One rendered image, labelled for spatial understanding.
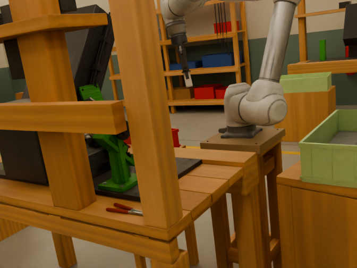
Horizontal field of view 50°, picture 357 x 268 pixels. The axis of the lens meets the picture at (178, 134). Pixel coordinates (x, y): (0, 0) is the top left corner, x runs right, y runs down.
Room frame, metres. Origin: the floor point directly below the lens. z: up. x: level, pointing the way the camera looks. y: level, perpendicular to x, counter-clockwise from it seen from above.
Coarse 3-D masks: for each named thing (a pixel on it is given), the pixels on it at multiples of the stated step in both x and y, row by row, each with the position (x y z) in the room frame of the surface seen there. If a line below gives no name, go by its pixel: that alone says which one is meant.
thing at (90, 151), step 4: (84, 136) 1.63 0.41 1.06; (88, 136) 1.65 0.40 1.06; (88, 140) 1.64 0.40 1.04; (88, 144) 1.62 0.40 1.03; (88, 148) 1.61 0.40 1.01; (92, 148) 1.64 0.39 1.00; (96, 148) 1.65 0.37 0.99; (100, 148) 1.66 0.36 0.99; (104, 148) 1.69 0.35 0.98; (88, 152) 1.61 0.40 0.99; (92, 152) 1.62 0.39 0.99; (96, 152) 1.64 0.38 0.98
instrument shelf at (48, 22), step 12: (12, 24) 1.26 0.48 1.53; (24, 24) 1.23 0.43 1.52; (36, 24) 1.20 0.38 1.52; (48, 24) 1.17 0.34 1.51; (60, 24) 1.20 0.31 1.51; (72, 24) 1.24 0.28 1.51; (84, 24) 1.28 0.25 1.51; (96, 24) 1.32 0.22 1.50; (0, 36) 1.31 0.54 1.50; (12, 36) 1.31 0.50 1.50
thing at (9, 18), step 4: (8, 4) 1.41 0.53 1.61; (0, 8) 1.44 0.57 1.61; (4, 8) 1.43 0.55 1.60; (8, 8) 1.41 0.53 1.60; (4, 12) 1.43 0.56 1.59; (8, 12) 1.42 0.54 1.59; (0, 16) 1.64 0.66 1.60; (4, 16) 1.43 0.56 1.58; (8, 16) 1.42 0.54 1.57; (4, 20) 1.44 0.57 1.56; (8, 20) 1.42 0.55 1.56; (12, 20) 1.41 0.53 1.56
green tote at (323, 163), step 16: (336, 112) 1.91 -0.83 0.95; (352, 112) 1.89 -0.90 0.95; (320, 128) 1.68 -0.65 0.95; (336, 128) 1.91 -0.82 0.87; (352, 128) 1.90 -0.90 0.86; (304, 144) 1.45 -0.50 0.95; (320, 144) 1.41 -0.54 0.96; (336, 144) 1.38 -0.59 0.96; (304, 160) 1.45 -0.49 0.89; (320, 160) 1.41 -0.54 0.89; (336, 160) 1.38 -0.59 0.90; (352, 160) 1.34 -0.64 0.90; (304, 176) 1.45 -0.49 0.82; (320, 176) 1.42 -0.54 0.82; (336, 176) 1.38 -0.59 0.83; (352, 176) 1.34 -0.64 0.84
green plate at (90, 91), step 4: (80, 88) 1.70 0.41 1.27; (84, 88) 1.72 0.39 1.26; (88, 88) 1.73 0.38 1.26; (92, 88) 1.75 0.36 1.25; (96, 88) 1.77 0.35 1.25; (80, 92) 1.69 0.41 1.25; (84, 92) 1.71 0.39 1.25; (88, 92) 1.72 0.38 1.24; (92, 92) 1.74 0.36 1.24; (96, 92) 1.76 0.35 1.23; (100, 92) 1.78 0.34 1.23; (84, 96) 1.70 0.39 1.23; (88, 96) 1.71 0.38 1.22; (92, 96) 1.73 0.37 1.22; (96, 96) 1.75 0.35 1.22; (100, 96) 1.77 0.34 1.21; (96, 100) 1.74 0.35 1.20; (100, 100) 1.76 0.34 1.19
